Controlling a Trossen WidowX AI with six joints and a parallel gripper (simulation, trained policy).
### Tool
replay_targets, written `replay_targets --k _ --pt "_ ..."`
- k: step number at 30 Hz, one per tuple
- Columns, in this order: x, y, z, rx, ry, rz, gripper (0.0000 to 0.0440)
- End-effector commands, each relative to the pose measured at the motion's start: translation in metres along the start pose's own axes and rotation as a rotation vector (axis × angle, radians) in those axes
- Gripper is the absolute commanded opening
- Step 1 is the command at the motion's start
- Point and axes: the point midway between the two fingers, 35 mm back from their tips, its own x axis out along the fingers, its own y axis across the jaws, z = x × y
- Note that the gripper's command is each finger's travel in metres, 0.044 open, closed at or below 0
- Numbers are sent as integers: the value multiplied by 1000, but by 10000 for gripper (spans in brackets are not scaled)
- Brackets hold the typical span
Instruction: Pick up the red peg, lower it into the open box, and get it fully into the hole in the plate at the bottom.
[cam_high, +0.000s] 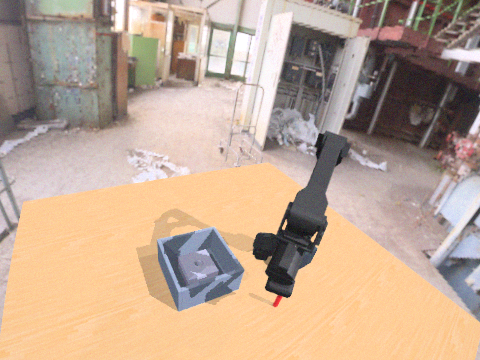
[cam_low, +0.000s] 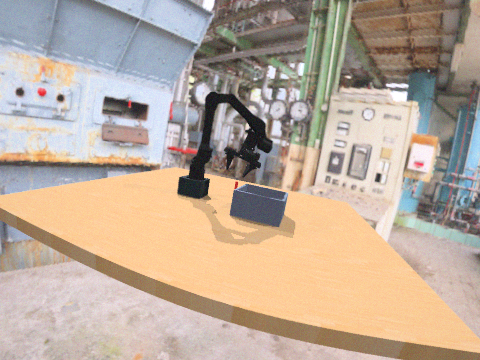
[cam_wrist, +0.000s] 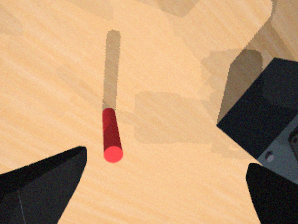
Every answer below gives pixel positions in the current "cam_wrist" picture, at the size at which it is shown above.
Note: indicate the red peg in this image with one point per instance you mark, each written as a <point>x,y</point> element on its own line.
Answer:
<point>111,139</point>

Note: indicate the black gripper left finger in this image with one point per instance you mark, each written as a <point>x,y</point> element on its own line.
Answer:
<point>39,192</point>

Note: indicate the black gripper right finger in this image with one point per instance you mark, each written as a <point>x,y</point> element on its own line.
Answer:
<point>274,197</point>

